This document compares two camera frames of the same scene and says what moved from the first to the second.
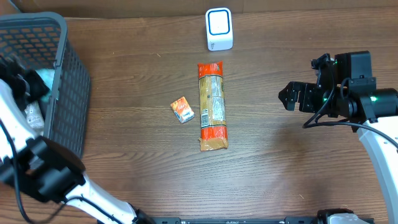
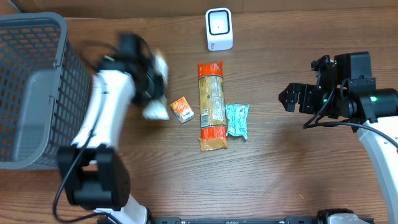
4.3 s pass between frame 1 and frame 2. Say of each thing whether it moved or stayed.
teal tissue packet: moved
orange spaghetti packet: stayed
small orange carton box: stayed
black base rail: stayed
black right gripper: stayed
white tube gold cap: moved
